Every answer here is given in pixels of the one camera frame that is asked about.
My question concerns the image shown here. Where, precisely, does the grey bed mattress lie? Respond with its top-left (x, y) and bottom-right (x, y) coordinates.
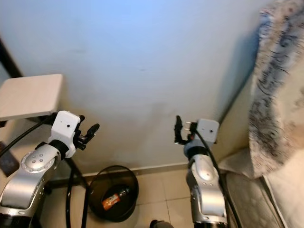
top-left (218, 147), bottom-right (304, 228)

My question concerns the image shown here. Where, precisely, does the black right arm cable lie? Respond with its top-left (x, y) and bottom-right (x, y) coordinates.
top-left (194, 129), bottom-right (242, 228)

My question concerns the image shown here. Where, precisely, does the light wooden shelf board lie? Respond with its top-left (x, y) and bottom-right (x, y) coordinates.
top-left (0, 73), bottom-right (64, 122)

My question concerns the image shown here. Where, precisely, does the dark robot foot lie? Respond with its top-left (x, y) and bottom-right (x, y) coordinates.
top-left (150, 219), bottom-right (175, 228)

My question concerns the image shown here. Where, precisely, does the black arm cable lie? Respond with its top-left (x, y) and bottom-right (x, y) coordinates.
top-left (0, 114), bottom-right (55, 156)
top-left (194, 129), bottom-right (242, 228)

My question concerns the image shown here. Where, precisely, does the grey patterned fabric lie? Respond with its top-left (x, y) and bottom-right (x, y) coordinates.
top-left (248, 0), bottom-right (304, 179)

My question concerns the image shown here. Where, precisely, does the black metal rack frame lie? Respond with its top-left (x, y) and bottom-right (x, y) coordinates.
top-left (0, 40), bottom-right (24, 79)

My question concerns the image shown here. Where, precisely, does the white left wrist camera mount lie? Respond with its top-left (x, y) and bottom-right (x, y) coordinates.
top-left (50, 110), bottom-right (81, 159)

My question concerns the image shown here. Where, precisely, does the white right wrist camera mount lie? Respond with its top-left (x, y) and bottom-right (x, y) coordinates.
top-left (196, 118), bottom-right (220, 145)

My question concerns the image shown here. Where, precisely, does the orange plastic bottle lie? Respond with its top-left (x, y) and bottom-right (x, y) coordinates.
top-left (101, 187), bottom-right (131, 211)

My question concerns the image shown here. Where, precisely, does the dark book with orange print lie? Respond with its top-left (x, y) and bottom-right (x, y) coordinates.
top-left (0, 154), bottom-right (20, 177)

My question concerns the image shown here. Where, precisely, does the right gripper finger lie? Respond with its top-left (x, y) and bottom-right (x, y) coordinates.
top-left (174, 115), bottom-right (186, 145)

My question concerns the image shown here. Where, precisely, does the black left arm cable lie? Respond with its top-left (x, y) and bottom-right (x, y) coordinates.
top-left (0, 114), bottom-right (55, 156)

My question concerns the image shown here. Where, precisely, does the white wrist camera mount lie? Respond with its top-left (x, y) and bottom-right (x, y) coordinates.
top-left (50, 110), bottom-right (81, 159)
top-left (196, 118), bottom-right (220, 145)

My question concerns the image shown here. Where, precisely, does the black looped cable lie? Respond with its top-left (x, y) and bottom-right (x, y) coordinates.
top-left (65, 159), bottom-right (91, 228)

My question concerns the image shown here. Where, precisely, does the black round trash bin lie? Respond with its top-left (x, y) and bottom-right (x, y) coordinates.
top-left (89, 165), bottom-right (140, 222)

